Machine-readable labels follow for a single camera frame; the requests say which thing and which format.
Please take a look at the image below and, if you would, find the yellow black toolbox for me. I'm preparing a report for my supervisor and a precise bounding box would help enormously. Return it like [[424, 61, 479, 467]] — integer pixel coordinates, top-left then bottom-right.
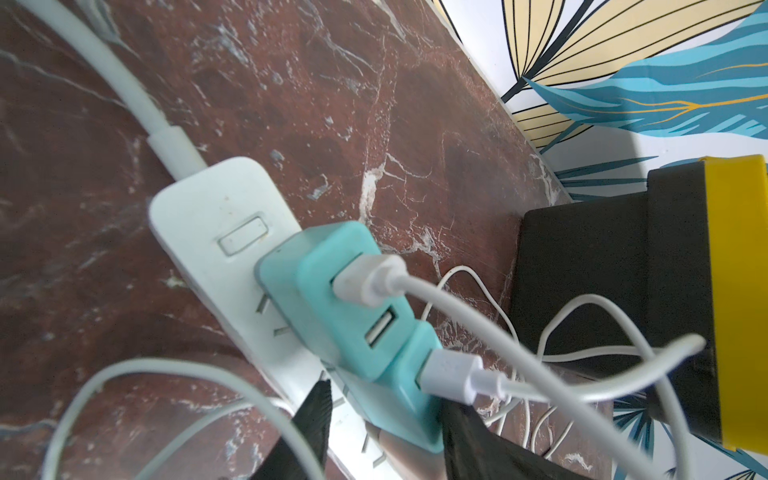
[[509, 155, 767, 453]]

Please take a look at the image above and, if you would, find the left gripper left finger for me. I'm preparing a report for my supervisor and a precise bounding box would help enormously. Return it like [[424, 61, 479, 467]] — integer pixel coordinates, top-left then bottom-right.
[[250, 379, 334, 480]]

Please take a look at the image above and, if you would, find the white power strip cord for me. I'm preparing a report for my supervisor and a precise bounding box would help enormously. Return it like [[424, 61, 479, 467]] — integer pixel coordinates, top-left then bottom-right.
[[16, 0, 208, 181]]

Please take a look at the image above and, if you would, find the teal usb charger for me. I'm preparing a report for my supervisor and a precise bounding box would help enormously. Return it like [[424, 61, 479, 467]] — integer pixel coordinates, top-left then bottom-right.
[[330, 321, 444, 453], [255, 221, 417, 381]]

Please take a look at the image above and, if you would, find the white power strip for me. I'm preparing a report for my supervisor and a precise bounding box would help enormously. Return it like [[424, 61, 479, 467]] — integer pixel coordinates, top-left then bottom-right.
[[148, 157, 448, 480]]

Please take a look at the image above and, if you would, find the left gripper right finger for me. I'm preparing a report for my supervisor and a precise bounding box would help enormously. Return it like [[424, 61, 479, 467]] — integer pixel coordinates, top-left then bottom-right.
[[441, 400, 585, 480]]

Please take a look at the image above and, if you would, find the white usb cable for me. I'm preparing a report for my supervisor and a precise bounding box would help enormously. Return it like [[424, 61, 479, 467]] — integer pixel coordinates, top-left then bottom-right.
[[418, 333, 707, 406], [331, 254, 664, 480]]

